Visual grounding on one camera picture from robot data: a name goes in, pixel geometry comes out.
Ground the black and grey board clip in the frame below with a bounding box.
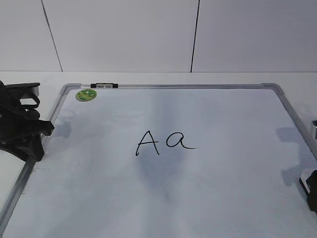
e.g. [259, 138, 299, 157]
[90, 83, 118, 89]

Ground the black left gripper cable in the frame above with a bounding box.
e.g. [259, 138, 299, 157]
[17, 95, 42, 119]

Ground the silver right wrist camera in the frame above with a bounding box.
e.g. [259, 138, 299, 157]
[311, 120, 317, 140]

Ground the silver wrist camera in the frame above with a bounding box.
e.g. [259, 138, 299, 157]
[311, 120, 317, 140]
[4, 82, 41, 102]

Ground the white whiteboard eraser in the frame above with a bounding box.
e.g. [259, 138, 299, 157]
[299, 168, 317, 197]

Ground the white board with aluminium frame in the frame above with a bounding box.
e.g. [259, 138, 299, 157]
[0, 84, 317, 238]

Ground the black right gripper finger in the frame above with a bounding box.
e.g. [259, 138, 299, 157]
[306, 171, 317, 212]

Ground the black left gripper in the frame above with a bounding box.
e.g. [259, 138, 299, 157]
[0, 82, 54, 162]

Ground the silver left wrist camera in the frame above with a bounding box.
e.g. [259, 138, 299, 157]
[4, 82, 41, 102]

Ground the green round magnet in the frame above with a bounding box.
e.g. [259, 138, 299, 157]
[75, 89, 97, 102]

